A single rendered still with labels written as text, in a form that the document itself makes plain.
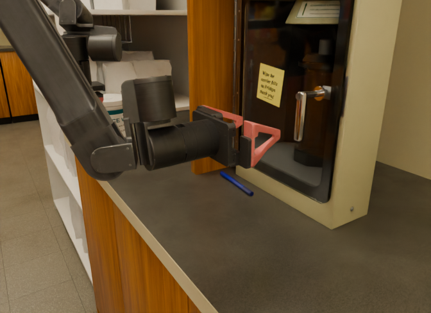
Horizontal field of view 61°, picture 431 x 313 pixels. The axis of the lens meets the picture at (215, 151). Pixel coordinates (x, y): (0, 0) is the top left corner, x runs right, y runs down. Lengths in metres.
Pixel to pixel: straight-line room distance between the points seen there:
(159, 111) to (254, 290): 0.30
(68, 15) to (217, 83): 0.36
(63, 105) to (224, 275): 0.35
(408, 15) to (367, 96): 0.44
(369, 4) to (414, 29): 0.44
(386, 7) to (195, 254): 0.53
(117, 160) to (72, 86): 0.11
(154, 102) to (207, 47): 0.43
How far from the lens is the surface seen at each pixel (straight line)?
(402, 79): 1.11
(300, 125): 0.66
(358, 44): 0.66
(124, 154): 0.48
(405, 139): 1.12
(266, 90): 0.79
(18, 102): 5.51
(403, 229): 0.81
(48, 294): 2.17
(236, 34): 0.87
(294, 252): 0.68
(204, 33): 0.89
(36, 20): 0.51
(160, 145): 0.49
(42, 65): 0.51
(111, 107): 1.17
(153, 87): 0.48
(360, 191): 0.78
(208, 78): 0.90
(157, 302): 0.92
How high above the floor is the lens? 1.33
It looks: 20 degrees down
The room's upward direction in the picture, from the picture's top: straight up
